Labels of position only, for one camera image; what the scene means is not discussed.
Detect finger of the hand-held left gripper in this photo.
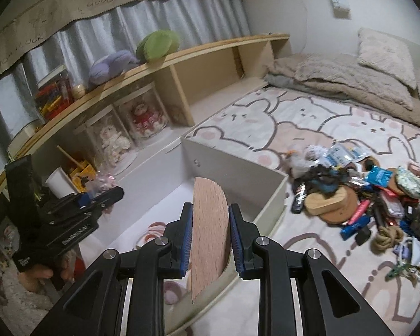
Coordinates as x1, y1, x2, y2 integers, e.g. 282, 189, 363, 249
54, 205, 107, 228
68, 186, 125, 208

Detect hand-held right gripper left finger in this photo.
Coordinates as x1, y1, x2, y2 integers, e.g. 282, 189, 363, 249
30, 202, 194, 336

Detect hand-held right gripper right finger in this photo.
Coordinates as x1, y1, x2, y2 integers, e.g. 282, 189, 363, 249
228, 203, 394, 336

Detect pink ruffled hair tie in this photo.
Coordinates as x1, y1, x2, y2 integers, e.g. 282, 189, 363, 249
97, 171, 117, 197

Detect half-round wooden block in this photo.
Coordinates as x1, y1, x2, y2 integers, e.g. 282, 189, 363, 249
190, 177, 229, 305

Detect white storage box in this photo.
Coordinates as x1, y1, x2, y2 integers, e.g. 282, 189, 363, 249
91, 136, 289, 336

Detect person's left hand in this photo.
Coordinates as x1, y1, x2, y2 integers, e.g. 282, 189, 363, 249
19, 265, 55, 282

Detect yellow cardboard box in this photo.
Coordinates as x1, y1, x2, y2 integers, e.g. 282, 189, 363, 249
68, 161, 95, 193

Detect white-dress doll in clear case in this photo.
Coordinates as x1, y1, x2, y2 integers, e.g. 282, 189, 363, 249
73, 107, 139, 177

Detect wooden stick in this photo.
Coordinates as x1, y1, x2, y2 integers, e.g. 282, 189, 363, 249
57, 145, 85, 169

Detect black tube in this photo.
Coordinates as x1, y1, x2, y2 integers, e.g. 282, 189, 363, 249
291, 182, 309, 213

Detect red-dress doll in clear case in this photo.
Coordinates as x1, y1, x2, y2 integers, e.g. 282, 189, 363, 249
114, 84, 170, 149

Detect thick oval wooden board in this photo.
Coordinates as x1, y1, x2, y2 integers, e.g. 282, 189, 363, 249
306, 186, 359, 225

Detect crumpled clear wrapper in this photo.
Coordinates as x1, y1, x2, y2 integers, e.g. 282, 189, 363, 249
287, 143, 323, 177

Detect black and blue knitted scrunchie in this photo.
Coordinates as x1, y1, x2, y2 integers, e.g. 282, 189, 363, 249
299, 164, 351, 195

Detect clear jar of colourful pieces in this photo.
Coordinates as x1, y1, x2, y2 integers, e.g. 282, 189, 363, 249
35, 65, 74, 121

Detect dark blue bar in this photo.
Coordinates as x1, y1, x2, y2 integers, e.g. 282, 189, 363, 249
340, 215, 372, 240

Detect printed blanket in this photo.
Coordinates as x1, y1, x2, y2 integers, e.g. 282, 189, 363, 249
182, 86, 420, 336

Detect purple plush toy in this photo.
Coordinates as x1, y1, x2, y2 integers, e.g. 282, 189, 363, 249
88, 50, 141, 85

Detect pink tube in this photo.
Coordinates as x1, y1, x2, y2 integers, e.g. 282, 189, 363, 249
348, 199, 372, 225

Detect white and blue mask packets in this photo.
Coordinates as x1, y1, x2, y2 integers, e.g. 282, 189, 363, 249
322, 143, 370, 167

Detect wooden shelf unit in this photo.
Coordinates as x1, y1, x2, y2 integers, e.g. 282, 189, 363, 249
0, 33, 291, 197

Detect red foil packets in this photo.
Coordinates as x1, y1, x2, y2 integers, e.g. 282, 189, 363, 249
374, 189, 405, 225

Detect blue foil packet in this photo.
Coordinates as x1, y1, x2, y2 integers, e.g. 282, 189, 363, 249
366, 167, 394, 188

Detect green plush toy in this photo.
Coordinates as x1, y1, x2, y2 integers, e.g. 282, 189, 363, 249
136, 30, 181, 64

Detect green circuit board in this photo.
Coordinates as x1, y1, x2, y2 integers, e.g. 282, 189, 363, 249
387, 264, 412, 281

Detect green patterned round pouch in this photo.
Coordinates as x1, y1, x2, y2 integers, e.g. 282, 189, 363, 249
395, 167, 420, 198

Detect beige duvet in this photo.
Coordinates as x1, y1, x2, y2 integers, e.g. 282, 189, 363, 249
266, 53, 420, 130

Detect silver grey curtain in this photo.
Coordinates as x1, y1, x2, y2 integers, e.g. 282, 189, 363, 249
0, 0, 251, 162

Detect fluffy beige pillow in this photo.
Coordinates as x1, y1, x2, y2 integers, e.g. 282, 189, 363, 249
357, 28, 418, 90

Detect brown rope coil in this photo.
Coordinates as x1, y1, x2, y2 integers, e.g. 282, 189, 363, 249
371, 226, 403, 254

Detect white wall cord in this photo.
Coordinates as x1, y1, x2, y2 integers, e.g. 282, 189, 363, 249
292, 0, 310, 55

